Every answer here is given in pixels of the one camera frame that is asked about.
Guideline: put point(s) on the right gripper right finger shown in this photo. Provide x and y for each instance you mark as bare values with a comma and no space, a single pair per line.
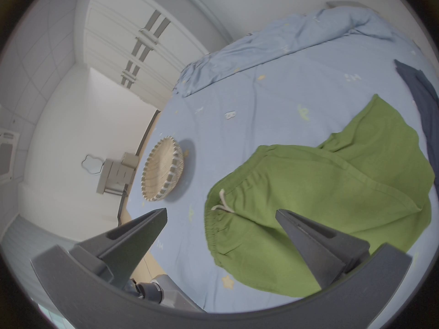
325,248

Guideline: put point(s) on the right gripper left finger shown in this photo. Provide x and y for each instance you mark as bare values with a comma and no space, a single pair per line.
130,242

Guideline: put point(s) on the green shorts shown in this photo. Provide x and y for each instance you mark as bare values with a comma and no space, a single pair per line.
308,190

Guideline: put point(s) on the round woven basket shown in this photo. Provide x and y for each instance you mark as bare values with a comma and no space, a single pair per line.
161,170

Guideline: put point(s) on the dark blue garment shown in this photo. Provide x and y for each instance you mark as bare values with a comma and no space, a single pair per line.
425,105

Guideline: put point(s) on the white ceiling air vent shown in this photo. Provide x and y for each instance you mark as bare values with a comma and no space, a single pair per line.
7,153

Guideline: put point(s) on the pale blue quilt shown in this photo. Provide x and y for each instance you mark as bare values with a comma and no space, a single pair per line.
260,46

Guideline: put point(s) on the white wardrobe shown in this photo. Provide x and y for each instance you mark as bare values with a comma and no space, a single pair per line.
113,29

